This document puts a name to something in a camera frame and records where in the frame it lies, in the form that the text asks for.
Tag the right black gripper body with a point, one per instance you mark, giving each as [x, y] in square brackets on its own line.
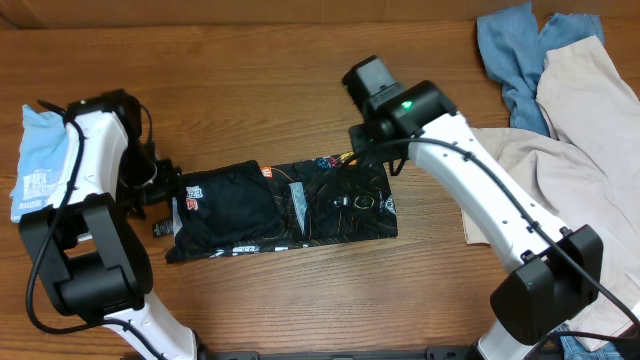
[376, 157]

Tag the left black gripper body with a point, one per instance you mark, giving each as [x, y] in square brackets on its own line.
[141, 178]

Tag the black orange patterned t-shirt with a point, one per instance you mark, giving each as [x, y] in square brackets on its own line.
[246, 208]

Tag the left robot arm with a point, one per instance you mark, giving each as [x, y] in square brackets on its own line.
[90, 269]

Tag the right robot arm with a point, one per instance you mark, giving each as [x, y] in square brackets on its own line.
[551, 269]

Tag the folded light blue t-shirt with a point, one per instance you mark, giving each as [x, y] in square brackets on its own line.
[41, 157]

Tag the blue denim garment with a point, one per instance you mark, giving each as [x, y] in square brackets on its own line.
[513, 49]

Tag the beige pink garment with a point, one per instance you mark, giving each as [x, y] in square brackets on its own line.
[586, 171]

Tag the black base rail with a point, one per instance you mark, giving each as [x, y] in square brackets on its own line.
[430, 353]

